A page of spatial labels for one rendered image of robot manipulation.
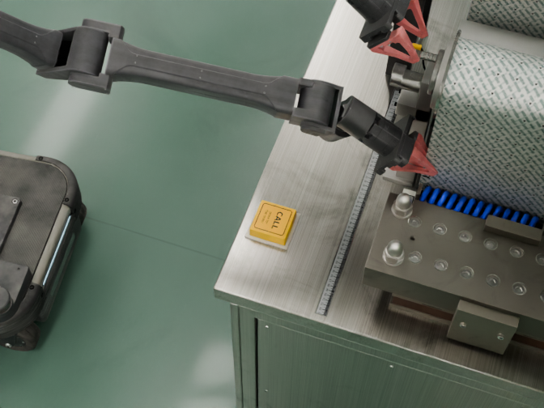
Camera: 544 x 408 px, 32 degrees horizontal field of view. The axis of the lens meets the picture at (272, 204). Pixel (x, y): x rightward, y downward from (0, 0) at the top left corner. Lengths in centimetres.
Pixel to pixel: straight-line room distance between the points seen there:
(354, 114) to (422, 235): 24
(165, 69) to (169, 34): 176
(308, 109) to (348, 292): 36
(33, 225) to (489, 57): 149
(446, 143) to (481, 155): 6
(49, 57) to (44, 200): 110
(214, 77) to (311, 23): 181
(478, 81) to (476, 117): 6
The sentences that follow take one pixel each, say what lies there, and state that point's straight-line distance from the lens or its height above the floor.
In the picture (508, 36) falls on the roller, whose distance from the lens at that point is 165.
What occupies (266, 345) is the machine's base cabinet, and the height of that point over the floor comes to 72.
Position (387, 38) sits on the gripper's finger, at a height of 131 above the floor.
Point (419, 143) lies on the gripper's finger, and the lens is 160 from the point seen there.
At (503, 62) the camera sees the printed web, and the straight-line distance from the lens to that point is 149.
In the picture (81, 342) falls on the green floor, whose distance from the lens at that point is 268.
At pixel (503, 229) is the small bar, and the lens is 163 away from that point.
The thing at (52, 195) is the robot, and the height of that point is 24.
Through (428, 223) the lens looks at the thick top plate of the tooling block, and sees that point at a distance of 163.
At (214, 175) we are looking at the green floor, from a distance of 291.
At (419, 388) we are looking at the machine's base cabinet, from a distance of 180.
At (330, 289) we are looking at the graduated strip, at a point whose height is 90.
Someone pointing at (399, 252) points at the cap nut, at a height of 106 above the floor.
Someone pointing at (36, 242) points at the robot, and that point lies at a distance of 257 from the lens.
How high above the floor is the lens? 240
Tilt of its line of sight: 57 degrees down
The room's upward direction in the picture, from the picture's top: 1 degrees clockwise
